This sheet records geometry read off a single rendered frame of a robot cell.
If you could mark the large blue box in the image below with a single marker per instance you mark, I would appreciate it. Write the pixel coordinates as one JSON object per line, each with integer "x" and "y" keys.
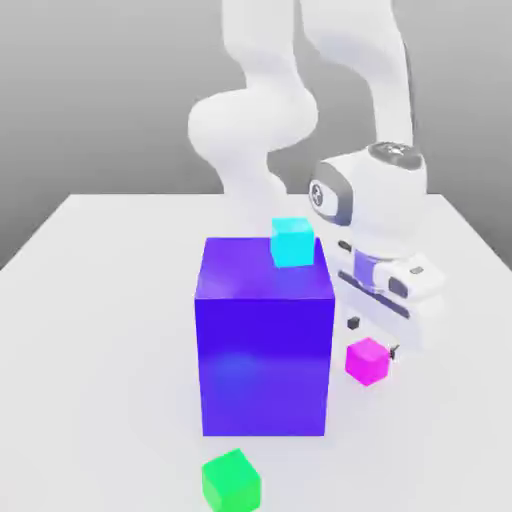
{"x": 264, "y": 360}

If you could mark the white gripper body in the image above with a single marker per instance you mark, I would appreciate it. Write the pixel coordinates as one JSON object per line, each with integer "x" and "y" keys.
{"x": 380, "y": 320}

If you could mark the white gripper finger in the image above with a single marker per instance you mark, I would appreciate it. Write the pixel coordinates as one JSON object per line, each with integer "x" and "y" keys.
{"x": 353, "y": 322}
{"x": 394, "y": 353}

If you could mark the small magenta cube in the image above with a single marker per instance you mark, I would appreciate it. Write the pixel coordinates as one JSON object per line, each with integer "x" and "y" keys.
{"x": 366, "y": 362}

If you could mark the small green cube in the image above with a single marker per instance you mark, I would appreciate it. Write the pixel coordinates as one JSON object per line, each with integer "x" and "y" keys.
{"x": 230, "y": 482}

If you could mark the small cyan cube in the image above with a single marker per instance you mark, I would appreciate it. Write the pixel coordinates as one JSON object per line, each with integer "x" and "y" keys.
{"x": 292, "y": 244}

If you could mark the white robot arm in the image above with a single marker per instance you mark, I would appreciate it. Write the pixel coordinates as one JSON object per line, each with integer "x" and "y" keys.
{"x": 256, "y": 120}

